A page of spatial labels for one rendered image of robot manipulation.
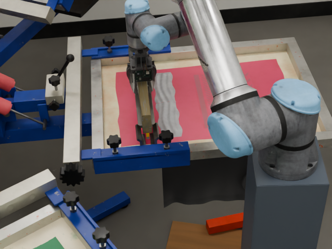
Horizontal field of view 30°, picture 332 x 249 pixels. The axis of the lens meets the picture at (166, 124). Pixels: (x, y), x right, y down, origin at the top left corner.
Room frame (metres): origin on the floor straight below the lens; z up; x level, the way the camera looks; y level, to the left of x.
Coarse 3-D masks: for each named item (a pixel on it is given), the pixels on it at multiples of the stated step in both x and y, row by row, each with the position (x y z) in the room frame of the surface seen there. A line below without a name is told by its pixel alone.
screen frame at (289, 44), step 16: (176, 48) 1.97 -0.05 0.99; (192, 48) 1.96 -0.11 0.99; (240, 48) 1.96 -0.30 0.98; (256, 48) 1.97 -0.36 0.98; (272, 48) 1.97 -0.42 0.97; (288, 48) 1.95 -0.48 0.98; (96, 64) 1.89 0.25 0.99; (112, 64) 1.93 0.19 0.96; (304, 64) 1.83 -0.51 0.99; (96, 80) 1.79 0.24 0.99; (304, 80) 1.74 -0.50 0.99; (96, 96) 1.70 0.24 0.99; (96, 112) 1.61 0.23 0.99; (320, 112) 1.56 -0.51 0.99; (96, 128) 1.53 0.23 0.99; (320, 128) 1.52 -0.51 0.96; (96, 144) 1.45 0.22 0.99; (192, 144) 1.43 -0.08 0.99; (208, 144) 1.43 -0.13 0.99; (320, 144) 1.43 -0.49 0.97
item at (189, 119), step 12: (120, 108) 1.67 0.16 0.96; (132, 108) 1.66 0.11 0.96; (180, 108) 1.65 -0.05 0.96; (192, 108) 1.65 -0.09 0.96; (120, 120) 1.60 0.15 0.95; (132, 120) 1.60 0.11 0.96; (156, 120) 1.60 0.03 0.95; (180, 120) 1.59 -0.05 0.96; (192, 120) 1.59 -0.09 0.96; (120, 132) 1.54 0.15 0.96; (132, 132) 1.54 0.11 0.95; (192, 132) 1.53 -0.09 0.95; (204, 132) 1.52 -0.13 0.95; (132, 144) 1.48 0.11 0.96
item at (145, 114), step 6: (138, 84) 1.64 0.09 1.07; (144, 84) 1.64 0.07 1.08; (138, 90) 1.65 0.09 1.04; (144, 90) 1.60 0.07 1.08; (144, 96) 1.57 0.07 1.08; (144, 102) 1.54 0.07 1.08; (144, 108) 1.51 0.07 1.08; (144, 114) 1.48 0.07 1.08; (150, 114) 1.49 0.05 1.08; (144, 120) 1.48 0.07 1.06; (150, 120) 1.48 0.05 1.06; (144, 126) 1.48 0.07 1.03; (150, 126) 1.48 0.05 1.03; (144, 132) 1.48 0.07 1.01; (150, 132) 1.48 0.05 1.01
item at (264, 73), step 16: (240, 64) 1.90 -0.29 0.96; (256, 64) 1.89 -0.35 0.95; (272, 64) 1.89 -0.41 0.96; (128, 80) 1.83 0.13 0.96; (176, 80) 1.82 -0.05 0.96; (192, 80) 1.81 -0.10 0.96; (256, 80) 1.79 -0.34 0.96; (272, 80) 1.79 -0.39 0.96; (128, 96) 1.73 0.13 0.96; (176, 96) 1.72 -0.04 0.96; (192, 96) 1.72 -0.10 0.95
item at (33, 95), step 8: (16, 96) 1.65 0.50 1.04; (24, 96) 1.65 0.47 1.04; (32, 96) 1.65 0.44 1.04; (40, 96) 1.64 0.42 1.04; (64, 96) 1.64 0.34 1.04; (16, 104) 1.62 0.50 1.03; (24, 104) 1.62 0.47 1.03; (32, 104) 1.62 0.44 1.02; (64, 104) 1.63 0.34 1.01; (24, 112) 1.62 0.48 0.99
